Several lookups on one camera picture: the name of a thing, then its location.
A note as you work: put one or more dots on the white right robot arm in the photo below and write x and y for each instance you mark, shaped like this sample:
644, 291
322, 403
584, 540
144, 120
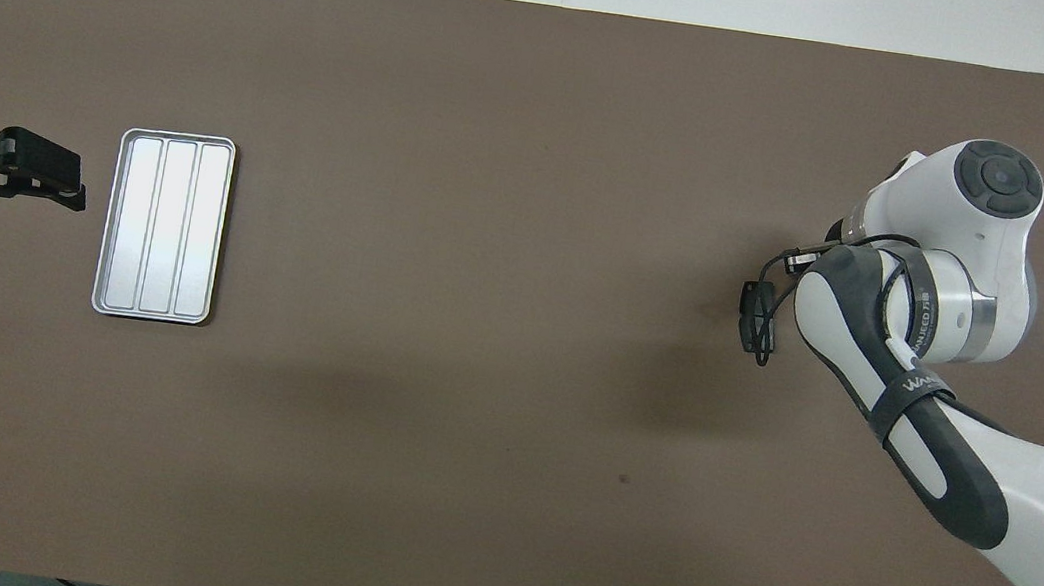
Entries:
976, 292

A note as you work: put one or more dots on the silver metal tray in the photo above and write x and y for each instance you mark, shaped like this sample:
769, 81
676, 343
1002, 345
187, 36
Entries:
168, 226

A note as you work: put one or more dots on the rectangular dark grey brake pad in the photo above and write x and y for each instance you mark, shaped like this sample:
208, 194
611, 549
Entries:
761, 319

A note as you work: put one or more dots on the brown table mat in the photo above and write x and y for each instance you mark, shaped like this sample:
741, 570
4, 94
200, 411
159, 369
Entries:
477, 327

